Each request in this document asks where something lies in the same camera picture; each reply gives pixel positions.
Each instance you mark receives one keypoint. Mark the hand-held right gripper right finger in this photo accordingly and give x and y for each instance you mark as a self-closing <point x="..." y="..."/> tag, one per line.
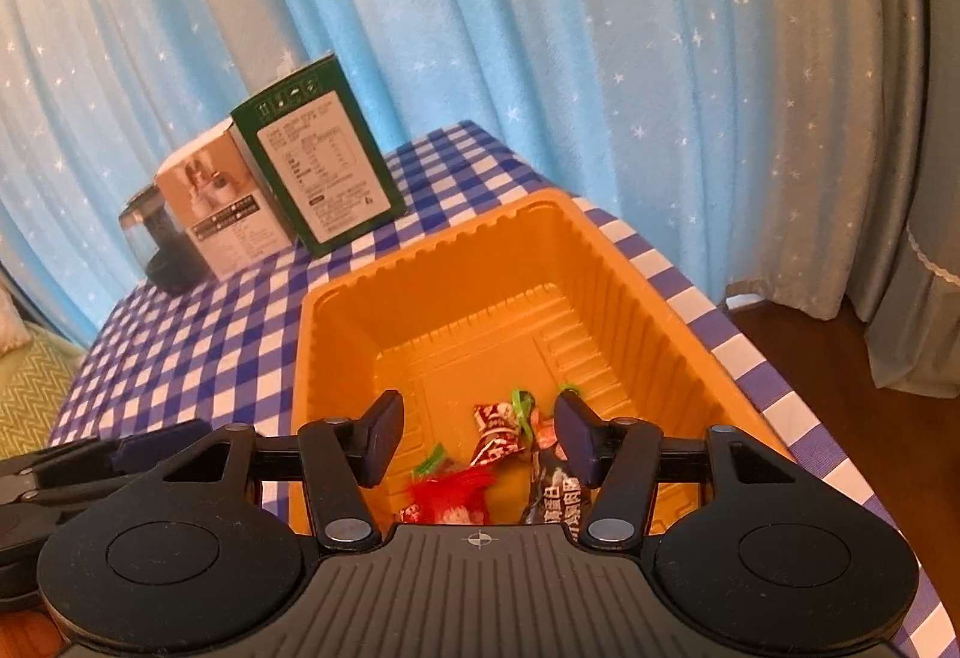
<point x="574" y="431"/>

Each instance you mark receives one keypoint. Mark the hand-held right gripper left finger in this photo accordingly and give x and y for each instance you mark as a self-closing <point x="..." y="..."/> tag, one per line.
<point x="386" y="437"/>

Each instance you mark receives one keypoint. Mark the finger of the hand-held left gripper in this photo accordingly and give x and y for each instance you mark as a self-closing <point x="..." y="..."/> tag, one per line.
<point x="161" y="444"/>
<point x="75" y="489"/>

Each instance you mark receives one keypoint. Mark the dark packet with green edges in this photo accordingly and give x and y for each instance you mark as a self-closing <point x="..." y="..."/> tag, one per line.
<point x="551" y="493"/>

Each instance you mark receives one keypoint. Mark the small red candy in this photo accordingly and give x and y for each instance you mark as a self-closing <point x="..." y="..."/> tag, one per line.
<point x="495" y="440"/>

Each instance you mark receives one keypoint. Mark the red candy with fringed ends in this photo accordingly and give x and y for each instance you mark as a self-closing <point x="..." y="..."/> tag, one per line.
<point x="450" y="497"/>

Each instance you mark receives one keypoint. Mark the orange plastic tray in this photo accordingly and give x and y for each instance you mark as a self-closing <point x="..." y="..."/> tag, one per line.
<point x="465" y="298"/>

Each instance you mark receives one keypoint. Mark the blue white checkered tablecloth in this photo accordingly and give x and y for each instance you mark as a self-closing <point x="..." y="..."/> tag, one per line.
<point x="187" y="343"/>

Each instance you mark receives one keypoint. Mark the green chevron pillow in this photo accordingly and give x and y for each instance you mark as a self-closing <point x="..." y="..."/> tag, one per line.
<point x="30" y="388"/>

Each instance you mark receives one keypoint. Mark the white patterned pillow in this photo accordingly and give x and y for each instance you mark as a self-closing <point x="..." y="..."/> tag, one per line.
<point x="9" y="320"/>

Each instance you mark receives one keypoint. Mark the dark glass jar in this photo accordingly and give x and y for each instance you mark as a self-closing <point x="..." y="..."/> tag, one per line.
<point x="146" y="238"/>

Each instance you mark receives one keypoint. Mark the white cardboard box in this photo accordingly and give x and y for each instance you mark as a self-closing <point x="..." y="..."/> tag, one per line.
<point x="225" y="215"/>

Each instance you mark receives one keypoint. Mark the green cardboard box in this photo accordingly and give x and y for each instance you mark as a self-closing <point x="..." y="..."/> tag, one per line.
<point x="330" y="178"/>

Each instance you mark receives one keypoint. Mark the blue star-print curtain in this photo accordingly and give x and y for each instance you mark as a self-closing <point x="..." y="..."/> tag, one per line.
<point x="525" y="27"/>

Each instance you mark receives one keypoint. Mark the grey curtain with lace trim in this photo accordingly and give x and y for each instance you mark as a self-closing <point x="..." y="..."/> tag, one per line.
<point x="922" y="178"/>

